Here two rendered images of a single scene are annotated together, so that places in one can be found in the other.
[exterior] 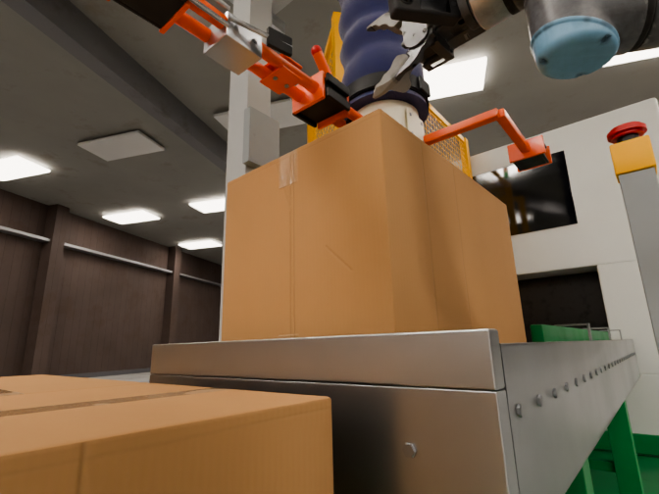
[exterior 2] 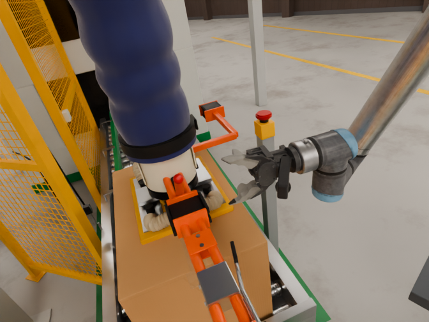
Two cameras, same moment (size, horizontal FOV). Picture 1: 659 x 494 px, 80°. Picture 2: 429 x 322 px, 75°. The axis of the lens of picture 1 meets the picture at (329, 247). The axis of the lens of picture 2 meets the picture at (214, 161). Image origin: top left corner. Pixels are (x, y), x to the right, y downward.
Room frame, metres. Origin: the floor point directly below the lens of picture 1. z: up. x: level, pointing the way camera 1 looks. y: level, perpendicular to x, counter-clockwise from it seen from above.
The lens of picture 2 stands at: (0.32, 0.38, 1.55)
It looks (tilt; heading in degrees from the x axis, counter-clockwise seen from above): 33 degrees down; 306
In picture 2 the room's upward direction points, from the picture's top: 11 degrees counter-clockwise
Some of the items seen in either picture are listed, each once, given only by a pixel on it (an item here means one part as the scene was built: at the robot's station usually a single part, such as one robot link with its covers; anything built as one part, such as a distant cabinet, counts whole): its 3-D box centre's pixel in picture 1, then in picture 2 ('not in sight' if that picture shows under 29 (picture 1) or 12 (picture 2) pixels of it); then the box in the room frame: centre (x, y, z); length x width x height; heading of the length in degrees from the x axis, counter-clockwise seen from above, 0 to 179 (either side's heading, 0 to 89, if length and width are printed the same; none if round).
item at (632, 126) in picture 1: (627, 136); (263, 117); (0.76, -0.65, 1.02); 0.07 x 0.07 x 0.04
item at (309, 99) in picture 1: (321, 101); (188, 213); (0.69, 0.01, 1.08); 0.10 x 0.08 x 0.06; 50
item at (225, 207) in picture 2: not in sight; (201, 180); (0.82, -0.22, 0.97); 0.34 x 0.10 x 0.05; 140
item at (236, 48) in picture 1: (232, 44); (218, 287); (0.53, 0.15, 1.07); 0.07 x 0.07 x 0.04; 50
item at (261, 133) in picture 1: (262, 141); not in sight; (1.79, 0.33, 1.62); 0.20 x 0.05 x 0.30; 140
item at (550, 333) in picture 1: (595, 338); not in sight; (1.64, -1.08, 0.60); 1.60 x 0.11 x 0.09; 140
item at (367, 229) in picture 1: (385, 275); (185, 238); (0.88, -0.13, 0.75); 0.60 x 0.40 x 0.40; 139
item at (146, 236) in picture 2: not in sight; (147, 199); (0.95, -0.08, 0.97); 0.34 x 0.10 x 0.05; 140
